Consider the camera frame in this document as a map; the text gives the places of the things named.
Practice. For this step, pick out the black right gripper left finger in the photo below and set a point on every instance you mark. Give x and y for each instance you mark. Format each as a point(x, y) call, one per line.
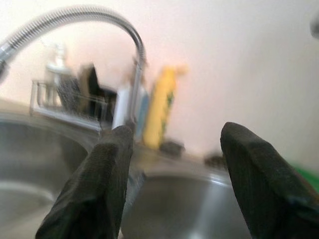
point(99, 179)

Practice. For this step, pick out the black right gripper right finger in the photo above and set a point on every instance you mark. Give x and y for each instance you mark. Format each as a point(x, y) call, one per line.
point(261, 189)

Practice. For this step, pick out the green plastic bowl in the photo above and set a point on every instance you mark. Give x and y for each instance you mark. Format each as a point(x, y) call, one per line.
point(309, 175)

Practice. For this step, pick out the white bottle with blue label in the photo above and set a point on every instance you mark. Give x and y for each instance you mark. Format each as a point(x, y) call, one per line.
point(122, 107)

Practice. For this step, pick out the black square sink plug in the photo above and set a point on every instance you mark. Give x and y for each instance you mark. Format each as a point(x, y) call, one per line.
point(172, 148)

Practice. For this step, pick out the stainless steel double sink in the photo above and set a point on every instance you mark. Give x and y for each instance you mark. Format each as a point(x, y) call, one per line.
point(174, 206)

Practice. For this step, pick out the steel wool scrubber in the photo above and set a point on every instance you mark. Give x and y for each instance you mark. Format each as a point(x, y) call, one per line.
point(68, 92)

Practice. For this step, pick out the dark scouring sponge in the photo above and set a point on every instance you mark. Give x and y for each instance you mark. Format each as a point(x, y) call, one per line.
point(89, 87)

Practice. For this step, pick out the yellow dish soap bottle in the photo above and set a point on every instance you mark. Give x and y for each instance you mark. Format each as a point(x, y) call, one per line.
point(159, 107)

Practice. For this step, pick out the small white pump bottle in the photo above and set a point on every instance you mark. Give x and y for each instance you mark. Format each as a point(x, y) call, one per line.
point(57, 69)

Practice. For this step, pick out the flexible spring chrome faucet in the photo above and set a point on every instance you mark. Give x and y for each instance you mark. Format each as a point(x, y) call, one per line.
point(74, 12)

